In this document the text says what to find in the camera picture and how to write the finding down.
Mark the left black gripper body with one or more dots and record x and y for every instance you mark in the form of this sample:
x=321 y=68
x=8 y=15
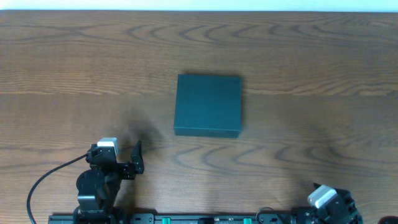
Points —
x=125 y=170

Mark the dark green hinged gift box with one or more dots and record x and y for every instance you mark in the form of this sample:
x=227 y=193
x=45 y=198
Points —
x=208 y=106

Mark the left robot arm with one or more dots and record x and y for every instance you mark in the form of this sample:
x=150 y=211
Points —
x=98 y=187

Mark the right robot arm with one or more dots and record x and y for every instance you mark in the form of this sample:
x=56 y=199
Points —
x=327 y=205

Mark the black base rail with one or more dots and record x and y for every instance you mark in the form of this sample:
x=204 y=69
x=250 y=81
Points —
x=149 y=218

